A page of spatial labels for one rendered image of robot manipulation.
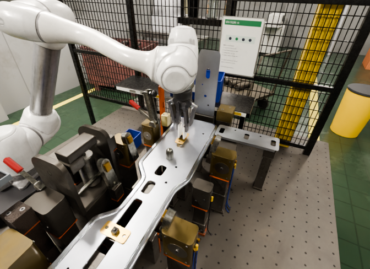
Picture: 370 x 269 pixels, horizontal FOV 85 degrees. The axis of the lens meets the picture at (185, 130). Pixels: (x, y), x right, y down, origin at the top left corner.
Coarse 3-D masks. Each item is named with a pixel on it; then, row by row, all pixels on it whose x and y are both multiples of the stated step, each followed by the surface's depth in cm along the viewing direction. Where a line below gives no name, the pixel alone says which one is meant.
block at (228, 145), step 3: (222, 141) 96; (225, 141) 96; (219, 144) 94; (222, 144) 94; (225, 144) 94; (228, 144) 94; (231, 144) 94; (234, 144) 94; (222, 147) 92; (225, 147) 92; (228, 147) 92; (231, 147) 92; (234, 147) 92; (228, 183) 109; (231, 189) 107
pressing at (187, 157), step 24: (168, 144) 90; (192, 144) 90; (144, 168) 78; (168, 168) 78; (192, 168) 79; (168, 192) 69; (96, 216) 61; (120, 216) 62; (144, 216) 62; (72, 240) 55; (96, 240) 56; (144, 240) 56; (72, 264) 51; (120, 264) 51
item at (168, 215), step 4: (168, 208) 52; (164, 212) 53; (168, 212) 52; (172, 212) 52; (164, 216) 51; (168, 216) 51; (172, 216) 51; (164, 220) 51; (168, 220) 51; (172, 220) 54; (164, 224) 52; (168, 224) 52; (160, 228) 54; (164, 228) 54; (168, 228) 53; (160, 232) 56; (160, 236) 57
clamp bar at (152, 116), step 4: (144, 92) 85; (148, 92) 86; (152, 92) 84; (156, 92) 86; (144, 96) 86; (148, 96) 85; (152, 96) 88; (148, 100) 86; (152, 100) 89; (148, 104) 87; (152, 104) 90; (148, 108) 88; (152, 108) 90; (148, 112) 90; (152, 112) 89; (156, 112) 92; (152, 116) 90; (156, 116) 93; (152, 120) 91; (156, 120) 94
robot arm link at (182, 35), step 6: (174, 30) 64; (180, 30) 63; (186, 30) 63; (192, 30) 65; (174, 36) 64; (180, 36) 63; (186, 36) 64; (192, 36) 64; (168, 42) 67; (174, 42) 65; (180, 42) 64; (186, 42) 64; (192, 42) 65; (192, 48) 64
